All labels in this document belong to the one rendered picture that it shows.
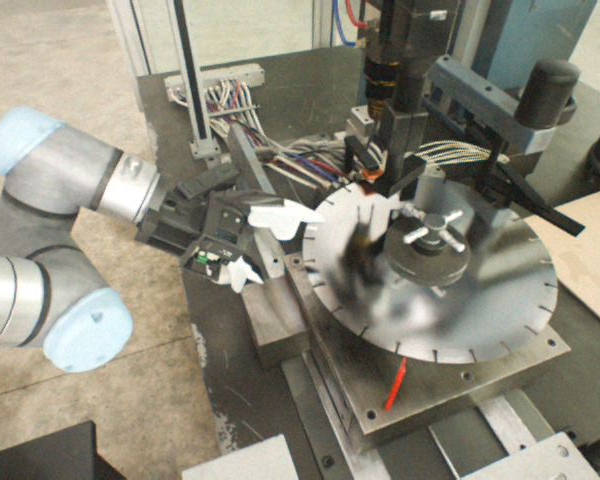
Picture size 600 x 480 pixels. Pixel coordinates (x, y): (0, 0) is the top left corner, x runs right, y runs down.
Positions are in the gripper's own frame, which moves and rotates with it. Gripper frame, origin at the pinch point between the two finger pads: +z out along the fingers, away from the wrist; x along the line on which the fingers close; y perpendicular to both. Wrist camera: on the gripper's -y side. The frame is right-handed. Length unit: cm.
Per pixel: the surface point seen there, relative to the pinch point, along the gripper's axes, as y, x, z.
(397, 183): -3.8, 14.7, 6.3
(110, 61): -281, -160, -69
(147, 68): -96, -42, -31
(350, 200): -9.1, 5.7, 6.4
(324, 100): -78, -11, 17
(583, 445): 20.1, 7.9, 42.1
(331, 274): 5.2, 3.7, 3.4
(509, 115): -17.9, 26.7, 20.8
